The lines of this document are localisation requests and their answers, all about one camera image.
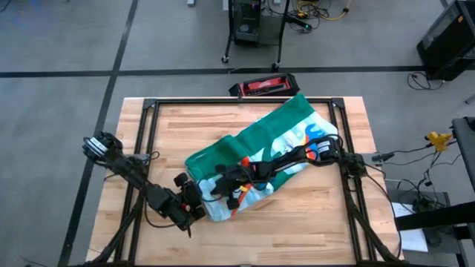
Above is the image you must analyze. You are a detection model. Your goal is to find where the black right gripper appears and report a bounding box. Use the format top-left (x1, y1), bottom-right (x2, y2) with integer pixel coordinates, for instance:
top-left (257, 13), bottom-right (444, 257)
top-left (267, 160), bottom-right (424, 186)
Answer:
top-left (214, 162), bottom-right (271, 211)

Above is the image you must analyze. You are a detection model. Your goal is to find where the red and black tool case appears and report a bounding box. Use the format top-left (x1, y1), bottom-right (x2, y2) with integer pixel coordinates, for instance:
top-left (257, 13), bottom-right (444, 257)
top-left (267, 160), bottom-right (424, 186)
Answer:
top-left (229, 73), bottom-right (301, 98)

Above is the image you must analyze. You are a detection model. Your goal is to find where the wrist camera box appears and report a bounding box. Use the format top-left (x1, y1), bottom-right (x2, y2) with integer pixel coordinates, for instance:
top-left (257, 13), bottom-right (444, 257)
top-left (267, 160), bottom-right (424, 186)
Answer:
top-left (210, 179), bottom-right (234, 197)
top-left (174, 172), bottom-right (204, 209)

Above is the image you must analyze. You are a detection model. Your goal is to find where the white paper sheet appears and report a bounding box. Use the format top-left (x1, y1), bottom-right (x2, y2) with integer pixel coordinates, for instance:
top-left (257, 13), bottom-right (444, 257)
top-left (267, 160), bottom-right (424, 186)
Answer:
top-left (391, 202), bottom-right (430, 253)

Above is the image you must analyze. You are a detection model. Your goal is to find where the black equipment case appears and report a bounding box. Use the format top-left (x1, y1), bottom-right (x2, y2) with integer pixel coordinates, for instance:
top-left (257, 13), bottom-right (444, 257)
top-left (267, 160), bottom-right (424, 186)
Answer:
top-left (416, 0), bottom-right (475, 82)

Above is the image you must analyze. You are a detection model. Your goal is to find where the black aluminium rig frame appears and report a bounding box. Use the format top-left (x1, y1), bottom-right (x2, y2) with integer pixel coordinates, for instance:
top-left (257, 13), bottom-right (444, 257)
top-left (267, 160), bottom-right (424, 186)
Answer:
top-left (85, 96), bottom-right (405, 267)

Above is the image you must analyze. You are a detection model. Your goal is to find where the black side beam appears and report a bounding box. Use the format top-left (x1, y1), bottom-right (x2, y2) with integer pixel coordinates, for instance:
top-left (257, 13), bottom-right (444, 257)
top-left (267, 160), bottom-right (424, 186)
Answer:
top-left (393, 209), bottom-right (475, 231)

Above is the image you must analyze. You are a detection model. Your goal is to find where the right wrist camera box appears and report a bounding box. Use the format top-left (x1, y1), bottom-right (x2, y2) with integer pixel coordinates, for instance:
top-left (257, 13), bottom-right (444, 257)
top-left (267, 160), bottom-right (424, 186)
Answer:
top-left (210, 179), bottom-right (234, 197)

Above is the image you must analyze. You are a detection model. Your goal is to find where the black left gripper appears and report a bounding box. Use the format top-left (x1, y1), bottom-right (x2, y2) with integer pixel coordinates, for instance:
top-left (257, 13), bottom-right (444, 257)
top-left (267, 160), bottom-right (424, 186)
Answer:
top-left (159, 191), bottom-right (207, 239)

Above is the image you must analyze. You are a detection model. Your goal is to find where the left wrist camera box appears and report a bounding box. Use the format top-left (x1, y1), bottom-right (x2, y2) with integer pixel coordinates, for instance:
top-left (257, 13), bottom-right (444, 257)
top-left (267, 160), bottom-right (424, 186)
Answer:
top-left (174, 172), bottom-right (204, 209)

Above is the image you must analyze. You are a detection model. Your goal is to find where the grey side table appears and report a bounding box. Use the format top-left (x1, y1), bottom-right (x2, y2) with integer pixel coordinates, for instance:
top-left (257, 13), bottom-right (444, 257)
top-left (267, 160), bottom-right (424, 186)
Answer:
top-left (451, 116), bottom-right (475, 174)

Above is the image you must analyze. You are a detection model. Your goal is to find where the black computer tower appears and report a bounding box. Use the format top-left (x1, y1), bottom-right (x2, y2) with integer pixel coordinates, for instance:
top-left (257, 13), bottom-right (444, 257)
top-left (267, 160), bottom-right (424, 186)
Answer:
top-left (232, 0), bottom-right (261, 46)

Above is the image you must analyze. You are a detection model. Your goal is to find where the black wheeled cart stand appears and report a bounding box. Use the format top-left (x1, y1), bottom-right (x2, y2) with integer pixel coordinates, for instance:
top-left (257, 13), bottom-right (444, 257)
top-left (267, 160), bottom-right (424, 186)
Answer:
top-left (221, 0), bottom-right (291, 72)

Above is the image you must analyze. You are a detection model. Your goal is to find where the yellow extension cable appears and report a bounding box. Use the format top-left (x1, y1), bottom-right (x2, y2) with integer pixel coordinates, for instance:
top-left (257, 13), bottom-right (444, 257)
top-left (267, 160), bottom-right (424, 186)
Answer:
top-left (296, 0), bottom-right (352, 22)

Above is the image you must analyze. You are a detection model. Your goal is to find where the black power strip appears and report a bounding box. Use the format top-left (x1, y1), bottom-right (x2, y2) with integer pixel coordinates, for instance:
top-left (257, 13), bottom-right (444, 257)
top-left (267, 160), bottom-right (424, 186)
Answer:
top-left (285, 16), bottom-right (313, 33)

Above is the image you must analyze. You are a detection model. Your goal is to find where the black floor cable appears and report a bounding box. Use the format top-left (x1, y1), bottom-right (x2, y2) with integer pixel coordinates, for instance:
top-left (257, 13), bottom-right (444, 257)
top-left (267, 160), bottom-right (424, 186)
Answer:
top-left (407, 71), bottom-right (445, 91)

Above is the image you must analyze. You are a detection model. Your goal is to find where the dinosaur print towel green back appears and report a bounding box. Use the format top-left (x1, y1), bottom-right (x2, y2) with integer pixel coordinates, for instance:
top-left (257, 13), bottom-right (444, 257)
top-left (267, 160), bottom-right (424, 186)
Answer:
top-left (184, 93), bottom-right (339, 223)

